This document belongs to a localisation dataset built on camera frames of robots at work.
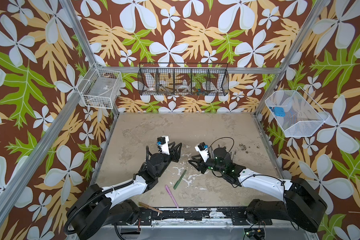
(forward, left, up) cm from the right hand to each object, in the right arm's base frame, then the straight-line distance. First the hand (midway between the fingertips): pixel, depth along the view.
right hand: (189, 159), depth 79 cm
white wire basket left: (+36, +52, +20) cm, 66 cm away
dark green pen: (-6, +6, -14) cm, 17 cm away
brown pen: (-20, +21, -14) cm, 32 cm away
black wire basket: (+49, -6, +17) cm, 53 cm away
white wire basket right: (+16, -61, +14) cm, 64 cm away
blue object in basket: (+25, -54, +11) cm, 60 cm away
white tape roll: (+47, +2, +12) cm, 48 cm away
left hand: (+7, +6, +7) cm, 12 cm away
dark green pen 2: (+9, -29, -15) cm, 33 cm away
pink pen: (-12, +12, -14) cm, 22 cm away
